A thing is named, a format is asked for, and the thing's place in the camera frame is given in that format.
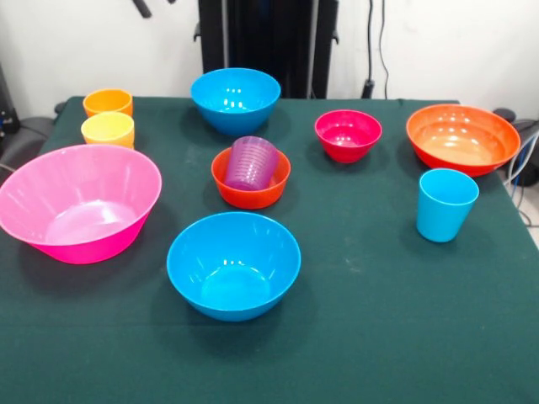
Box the orange cup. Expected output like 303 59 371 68
83 88 134 119

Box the blue bowl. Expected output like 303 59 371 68
166 211 302 323
189 67 282 137

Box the purple ribbed cup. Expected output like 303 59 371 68
223 136 280 191

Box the small red bowl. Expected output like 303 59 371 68
211 146 292 210

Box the yellow cup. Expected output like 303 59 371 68
80 111 136 151

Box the black equipment rack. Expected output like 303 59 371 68
0 62 20 136

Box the large pink bowl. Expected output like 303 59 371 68
0 144 163 265

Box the small magenta bowl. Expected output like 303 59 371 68
314 109 383 164

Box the large orange bowl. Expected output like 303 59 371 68
405 104 522 178

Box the blue cup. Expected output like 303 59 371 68
416 167 480 243

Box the dark green tablecloth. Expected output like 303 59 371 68
0 95 539 404

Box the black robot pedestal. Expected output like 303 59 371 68
193 0 340 100

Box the black hanging cable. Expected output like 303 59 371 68
360 0 391 100

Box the floor cables tangle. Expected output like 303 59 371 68
503 130 539 226

